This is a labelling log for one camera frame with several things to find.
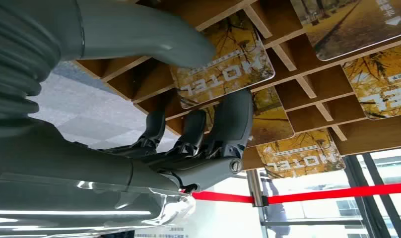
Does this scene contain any person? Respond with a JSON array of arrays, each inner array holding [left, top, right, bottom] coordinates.
[[260, 171, 291, 238]]

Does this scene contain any silver stanchion post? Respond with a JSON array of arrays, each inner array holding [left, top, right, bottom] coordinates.
[[246, 169, 269, 238]]

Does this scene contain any wooden card rack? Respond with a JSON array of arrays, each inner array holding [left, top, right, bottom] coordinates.
[[72, 0, 401, 172]]

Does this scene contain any clear plastic wrist cover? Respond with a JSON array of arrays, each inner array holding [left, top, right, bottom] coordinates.
[[0, 174, 197, 238]]

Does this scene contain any dark window frame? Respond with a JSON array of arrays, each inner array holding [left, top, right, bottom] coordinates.
[[261, 147, 401, 238]]

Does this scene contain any red barrier belt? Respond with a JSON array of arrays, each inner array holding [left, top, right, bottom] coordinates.
[[191, 191, 255, 204], [267, 182, 401, 205]]

